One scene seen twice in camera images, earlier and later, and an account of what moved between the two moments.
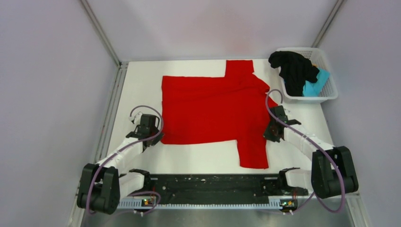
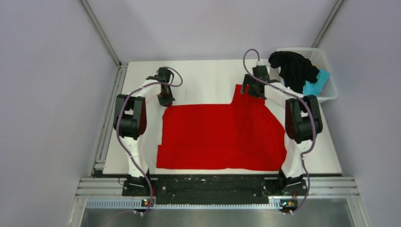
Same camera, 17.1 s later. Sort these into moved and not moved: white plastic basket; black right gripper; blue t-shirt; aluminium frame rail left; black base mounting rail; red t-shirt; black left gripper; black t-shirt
Moved: red t-shirt; black left gripper; black right gripper
Not moved: black t-shirt; aluminium frame rail left; blue t-shirt; black base mounting rail; white plastic basket
